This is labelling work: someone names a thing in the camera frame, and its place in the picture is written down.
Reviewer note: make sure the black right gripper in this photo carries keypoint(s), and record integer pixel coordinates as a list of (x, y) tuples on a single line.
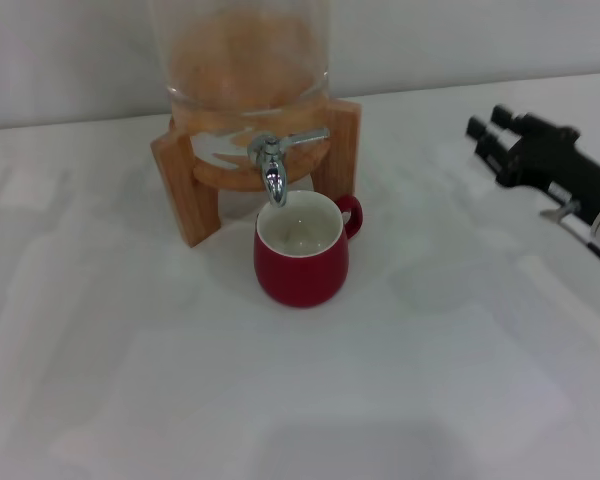
[(550, 160)]

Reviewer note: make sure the red cup with white inside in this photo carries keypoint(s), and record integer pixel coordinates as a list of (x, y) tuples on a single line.
[(300, 280)]

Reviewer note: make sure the chrome faucet tap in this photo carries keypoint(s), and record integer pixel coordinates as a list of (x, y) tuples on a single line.
[(275, 180)]

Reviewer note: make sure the clear glass dispenser jar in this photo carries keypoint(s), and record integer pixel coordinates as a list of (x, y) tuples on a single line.
[(245, 60)]

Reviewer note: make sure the wooden dispenser stand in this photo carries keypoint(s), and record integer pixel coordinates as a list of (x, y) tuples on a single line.
[(197, 210)]

